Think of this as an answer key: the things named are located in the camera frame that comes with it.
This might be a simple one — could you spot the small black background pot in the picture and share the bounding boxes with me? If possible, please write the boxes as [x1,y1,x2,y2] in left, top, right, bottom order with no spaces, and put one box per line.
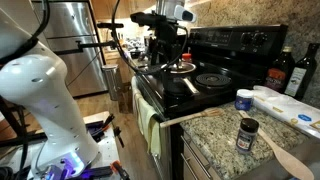
[129,47,144,60]

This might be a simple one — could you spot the wooden base cabinet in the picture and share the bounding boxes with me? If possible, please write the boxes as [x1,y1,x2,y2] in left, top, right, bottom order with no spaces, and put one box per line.
[103,49,134,114]

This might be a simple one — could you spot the dark bottle with white label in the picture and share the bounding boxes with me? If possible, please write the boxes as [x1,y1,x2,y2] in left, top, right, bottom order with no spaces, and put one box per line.
[284,42,320,101]

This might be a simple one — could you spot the spice jar with red lid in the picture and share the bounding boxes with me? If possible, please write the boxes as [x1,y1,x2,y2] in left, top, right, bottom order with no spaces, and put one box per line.
[181,52,194,64]

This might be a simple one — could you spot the black stereo camera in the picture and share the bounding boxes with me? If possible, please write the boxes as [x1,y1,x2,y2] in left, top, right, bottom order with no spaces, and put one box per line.
[96,22,125,30]

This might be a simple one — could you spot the wooden upper cabinets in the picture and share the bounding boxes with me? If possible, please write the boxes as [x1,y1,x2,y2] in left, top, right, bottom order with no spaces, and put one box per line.
[89,0,158,20]

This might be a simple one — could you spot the spice jar with black lid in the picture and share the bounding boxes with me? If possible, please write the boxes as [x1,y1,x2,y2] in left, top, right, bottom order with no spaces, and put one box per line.
[235,117,260,155]

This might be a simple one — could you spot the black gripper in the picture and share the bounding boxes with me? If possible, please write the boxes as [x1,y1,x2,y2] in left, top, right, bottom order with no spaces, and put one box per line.
[153,20,181,69]

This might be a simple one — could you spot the stainless steel refrigerator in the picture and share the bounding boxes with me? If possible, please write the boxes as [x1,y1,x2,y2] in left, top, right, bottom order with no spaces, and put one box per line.
[31,1,109,98]

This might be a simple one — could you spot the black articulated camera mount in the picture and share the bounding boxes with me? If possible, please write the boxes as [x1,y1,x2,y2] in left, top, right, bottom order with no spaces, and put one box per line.
[54,28,119,56]

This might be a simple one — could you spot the black electric stove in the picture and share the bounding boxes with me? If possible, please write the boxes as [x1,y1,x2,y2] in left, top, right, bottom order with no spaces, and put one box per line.
[133,23,289,180]

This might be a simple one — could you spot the dark bottle with orange label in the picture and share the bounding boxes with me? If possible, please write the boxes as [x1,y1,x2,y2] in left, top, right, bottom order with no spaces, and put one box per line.
[264,45,296,94]

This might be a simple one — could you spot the stainless steel trash can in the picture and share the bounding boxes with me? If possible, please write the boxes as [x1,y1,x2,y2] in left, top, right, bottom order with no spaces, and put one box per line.
[101,64,124,102]

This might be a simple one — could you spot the white plastic bag package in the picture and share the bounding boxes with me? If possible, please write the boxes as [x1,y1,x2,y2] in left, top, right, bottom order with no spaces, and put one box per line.
[251,85,320,139]

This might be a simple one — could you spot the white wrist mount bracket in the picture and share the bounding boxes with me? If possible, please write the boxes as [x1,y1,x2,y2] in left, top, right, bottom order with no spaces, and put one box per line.
[173,4,198,24]

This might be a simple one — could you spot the white dish towel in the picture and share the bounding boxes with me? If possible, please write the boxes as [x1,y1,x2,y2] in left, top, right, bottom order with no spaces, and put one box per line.
[130,75,143,118]

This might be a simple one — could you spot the orange handled black clamp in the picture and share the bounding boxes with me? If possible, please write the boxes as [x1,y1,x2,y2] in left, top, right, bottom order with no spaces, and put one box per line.
[109,159,131,180]
[112,125,126,149]
[99,113,116,133]

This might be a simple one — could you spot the slotted wooden spatula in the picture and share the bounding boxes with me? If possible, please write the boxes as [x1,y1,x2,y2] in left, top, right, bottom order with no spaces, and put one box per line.
[159,107,224,129]

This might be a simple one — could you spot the blue jar with white lid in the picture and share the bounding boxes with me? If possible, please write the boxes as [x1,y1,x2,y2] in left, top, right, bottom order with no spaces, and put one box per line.
[234,88,255,112]

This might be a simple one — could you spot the large wooden spoon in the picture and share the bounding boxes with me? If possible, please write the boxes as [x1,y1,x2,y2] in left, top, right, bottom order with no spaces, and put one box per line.
[238,109,315,180]

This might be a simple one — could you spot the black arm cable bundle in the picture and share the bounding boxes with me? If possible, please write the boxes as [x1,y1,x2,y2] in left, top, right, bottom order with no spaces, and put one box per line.
[0,0,51,64]

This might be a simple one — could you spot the white robot table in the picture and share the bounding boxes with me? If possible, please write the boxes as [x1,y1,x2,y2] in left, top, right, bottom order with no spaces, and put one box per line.
[0,111,121,180]

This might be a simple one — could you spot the counter drawer cabinet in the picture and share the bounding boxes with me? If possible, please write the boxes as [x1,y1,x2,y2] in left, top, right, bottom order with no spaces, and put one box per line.
[169,124,224,180]

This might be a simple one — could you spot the dark saucepan with silver handle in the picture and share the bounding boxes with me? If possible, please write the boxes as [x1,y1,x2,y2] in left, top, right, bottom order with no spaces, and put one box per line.
[162,66,201,98]

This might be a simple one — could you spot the black coil burner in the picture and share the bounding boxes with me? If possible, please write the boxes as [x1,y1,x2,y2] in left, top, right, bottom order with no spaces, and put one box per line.
[194,73,233,89]

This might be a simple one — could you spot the yellow dish towel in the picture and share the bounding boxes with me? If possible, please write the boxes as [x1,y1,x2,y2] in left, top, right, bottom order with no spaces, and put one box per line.
[135,94,163,158]

